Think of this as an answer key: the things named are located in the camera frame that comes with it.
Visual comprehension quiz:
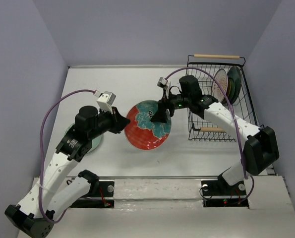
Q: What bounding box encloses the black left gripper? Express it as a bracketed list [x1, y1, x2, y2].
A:
[88, 105, 131, 140]

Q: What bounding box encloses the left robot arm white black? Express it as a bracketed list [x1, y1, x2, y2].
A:
[5, 106, 130, 238]

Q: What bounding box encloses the dark teal blossom plate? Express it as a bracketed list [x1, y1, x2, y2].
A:
[227, 66, 241, 104]

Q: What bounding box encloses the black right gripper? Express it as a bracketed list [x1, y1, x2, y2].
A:
[151, 88, 192, 123]

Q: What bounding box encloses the light green flower plate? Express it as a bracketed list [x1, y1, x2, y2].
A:
[65, 123, 103, 153]

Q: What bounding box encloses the red teal floral plate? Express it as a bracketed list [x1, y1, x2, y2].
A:
[124, 100, 172, 150]

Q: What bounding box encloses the white sunburst pattern plate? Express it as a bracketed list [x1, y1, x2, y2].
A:
[212, 68, 228, 102]

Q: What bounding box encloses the small yellow brown plate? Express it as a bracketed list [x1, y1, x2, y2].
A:
[227, 77, 236, 102]

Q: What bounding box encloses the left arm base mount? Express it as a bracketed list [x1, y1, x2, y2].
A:
[70, 180, 115, 209]

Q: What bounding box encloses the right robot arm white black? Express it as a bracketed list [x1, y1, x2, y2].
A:
[151, 75, 279, 194]

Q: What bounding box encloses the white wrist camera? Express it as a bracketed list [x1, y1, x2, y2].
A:
[157, 77, 171, 90]
[97, 91, 116, 113]

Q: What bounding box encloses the black wire dish rack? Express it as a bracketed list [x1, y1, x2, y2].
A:
[186, 55, 259, 142]

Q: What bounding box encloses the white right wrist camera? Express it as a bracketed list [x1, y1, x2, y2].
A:
[157, 77, 171, 90]

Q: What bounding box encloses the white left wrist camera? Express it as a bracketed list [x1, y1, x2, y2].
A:
[97, 91, 116, 113]

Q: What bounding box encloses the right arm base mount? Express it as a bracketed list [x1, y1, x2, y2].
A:
[199, 180, 249, 208]

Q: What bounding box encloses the metal table rail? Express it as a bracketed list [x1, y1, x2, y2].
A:
[40, 175, 286, 180]

